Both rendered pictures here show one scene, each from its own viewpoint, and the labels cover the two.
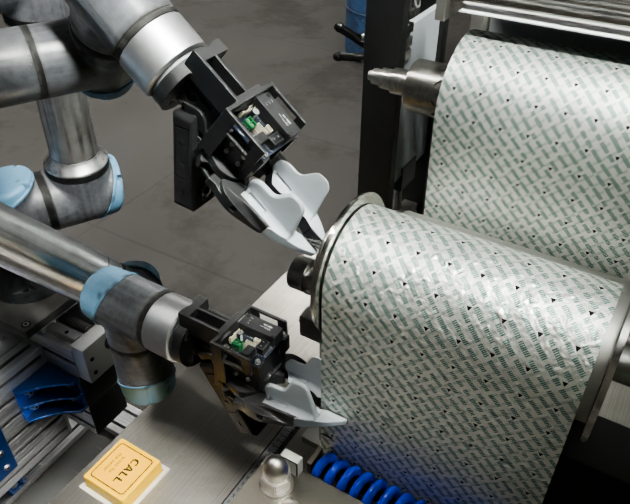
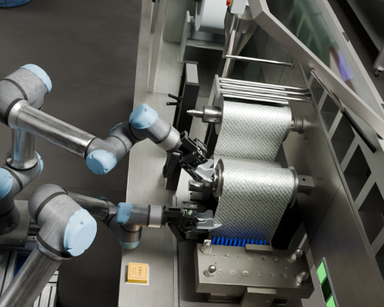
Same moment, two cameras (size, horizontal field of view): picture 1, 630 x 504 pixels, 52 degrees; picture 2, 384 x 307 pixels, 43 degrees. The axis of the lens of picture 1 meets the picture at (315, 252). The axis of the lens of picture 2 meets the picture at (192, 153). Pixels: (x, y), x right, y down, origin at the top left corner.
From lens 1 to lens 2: 1.18 m
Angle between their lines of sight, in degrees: 33
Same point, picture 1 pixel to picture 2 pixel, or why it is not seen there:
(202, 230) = not seen: outside the picture
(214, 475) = (164, 261)
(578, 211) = (262, 146)
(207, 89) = (187, 146)
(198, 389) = not seen: hidden behind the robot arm
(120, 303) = (138, 214)
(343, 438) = (218, 230)
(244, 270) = not seen: hidden behind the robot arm
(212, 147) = (189, 161)
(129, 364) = (135, 234)
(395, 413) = (238, 217)
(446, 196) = (222, 148)
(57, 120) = (28, 144)
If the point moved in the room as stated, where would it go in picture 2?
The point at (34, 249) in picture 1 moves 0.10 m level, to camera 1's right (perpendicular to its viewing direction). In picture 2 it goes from (90, 206) to (117, 197)
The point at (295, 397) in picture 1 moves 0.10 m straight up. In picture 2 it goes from (208, 223) to (214, 204)
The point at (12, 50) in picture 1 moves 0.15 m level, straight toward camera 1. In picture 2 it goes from (120, 147) to (163, 170)
